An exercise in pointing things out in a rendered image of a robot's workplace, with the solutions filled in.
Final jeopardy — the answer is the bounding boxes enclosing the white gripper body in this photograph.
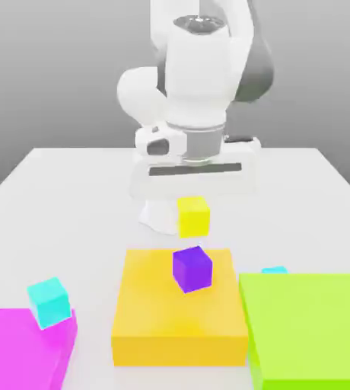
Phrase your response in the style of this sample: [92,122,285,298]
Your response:
[129,136,263,199]

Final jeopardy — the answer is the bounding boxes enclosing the small yellow cube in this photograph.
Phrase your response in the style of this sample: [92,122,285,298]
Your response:
[176,196,212,239]

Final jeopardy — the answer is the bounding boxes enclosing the small purple cube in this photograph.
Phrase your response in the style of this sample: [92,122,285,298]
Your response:
[172,245,214,295]

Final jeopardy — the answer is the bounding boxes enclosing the small cyan cube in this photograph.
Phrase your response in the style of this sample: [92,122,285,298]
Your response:
[260,265,289,275]
[26,276,73,331]

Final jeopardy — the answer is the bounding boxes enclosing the large orange box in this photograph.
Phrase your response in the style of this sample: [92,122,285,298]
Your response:
[110,248,250,368]

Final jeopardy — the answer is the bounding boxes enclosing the large green box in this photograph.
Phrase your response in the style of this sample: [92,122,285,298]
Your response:
[238,273,350,390]

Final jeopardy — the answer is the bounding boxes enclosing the large magenta box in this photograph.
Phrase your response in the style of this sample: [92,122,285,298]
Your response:
[0,307,79,390]

